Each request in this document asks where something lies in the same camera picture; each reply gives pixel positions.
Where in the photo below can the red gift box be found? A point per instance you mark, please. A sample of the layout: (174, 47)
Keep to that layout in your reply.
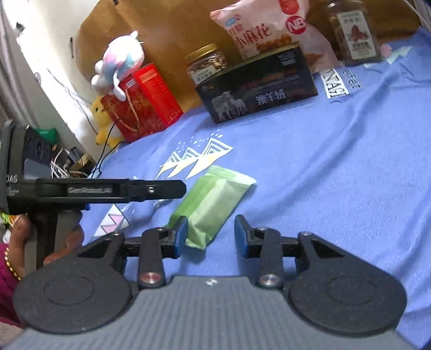
(149, 107)

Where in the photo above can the brown cushion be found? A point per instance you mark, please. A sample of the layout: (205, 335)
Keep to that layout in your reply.
(389, 20)

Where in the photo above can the nut jar gold lid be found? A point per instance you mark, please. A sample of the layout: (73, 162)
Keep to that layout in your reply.
(204, 63)

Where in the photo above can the left hand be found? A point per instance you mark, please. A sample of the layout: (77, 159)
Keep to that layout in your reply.
(20, 234)

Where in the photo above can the blue printed cloth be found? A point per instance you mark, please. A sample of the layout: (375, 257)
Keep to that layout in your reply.
(351, 165)

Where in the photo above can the yellow plush toy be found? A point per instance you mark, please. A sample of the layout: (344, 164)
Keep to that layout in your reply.
(108, 133)

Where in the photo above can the light green snack packet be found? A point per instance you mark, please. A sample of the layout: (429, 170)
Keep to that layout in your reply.
(210, 202)

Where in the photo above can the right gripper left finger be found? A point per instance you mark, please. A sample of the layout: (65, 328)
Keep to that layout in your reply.
(93, 286)

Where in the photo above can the pink snack bag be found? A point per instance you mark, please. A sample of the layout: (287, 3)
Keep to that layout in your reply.
(260, 26)

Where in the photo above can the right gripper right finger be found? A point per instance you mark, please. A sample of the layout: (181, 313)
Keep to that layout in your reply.
(325, 285)

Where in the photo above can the pink white plush toy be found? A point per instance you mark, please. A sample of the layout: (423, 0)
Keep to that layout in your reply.
(123, 56)

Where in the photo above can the brown snack jar gold lid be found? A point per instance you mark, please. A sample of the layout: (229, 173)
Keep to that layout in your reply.
(355, 36)

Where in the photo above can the black sheep print box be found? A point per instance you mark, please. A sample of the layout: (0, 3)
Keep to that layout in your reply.
(263, 82)

